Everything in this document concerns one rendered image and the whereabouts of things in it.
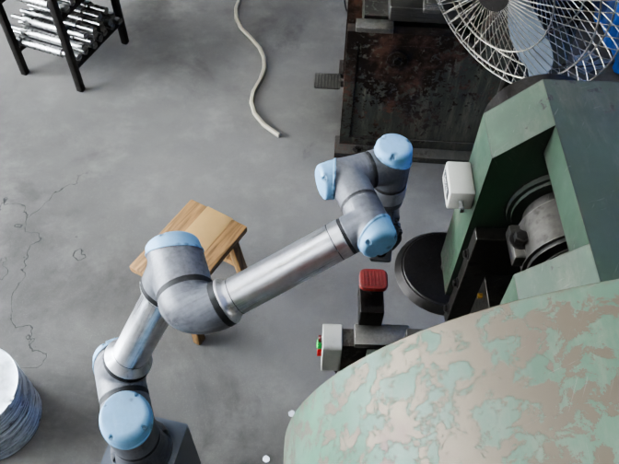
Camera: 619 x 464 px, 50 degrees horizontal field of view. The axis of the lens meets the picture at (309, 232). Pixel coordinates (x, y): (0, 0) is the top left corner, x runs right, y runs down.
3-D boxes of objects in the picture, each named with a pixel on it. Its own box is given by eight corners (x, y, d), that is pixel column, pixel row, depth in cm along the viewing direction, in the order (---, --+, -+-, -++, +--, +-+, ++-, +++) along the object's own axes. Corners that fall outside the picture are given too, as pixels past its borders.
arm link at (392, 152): (365, 135, 129) (404, 126, 131) (361, 173, 138) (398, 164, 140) (380, 163, 125) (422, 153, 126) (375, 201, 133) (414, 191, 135)
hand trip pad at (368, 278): (356, 304, 166) (359, 287, 160) (356, 284, 170) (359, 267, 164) (385, 305, 166) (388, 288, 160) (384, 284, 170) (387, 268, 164)
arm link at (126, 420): (113, 468, 154) (99, 447, 143) (105, 415, 161) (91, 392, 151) (164, 451, 156) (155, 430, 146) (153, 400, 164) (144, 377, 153)
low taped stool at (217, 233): (202, 252, 259) (191, 197, 233) (252, 279, 252) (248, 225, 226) (145, 318, 241) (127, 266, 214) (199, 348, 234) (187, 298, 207)
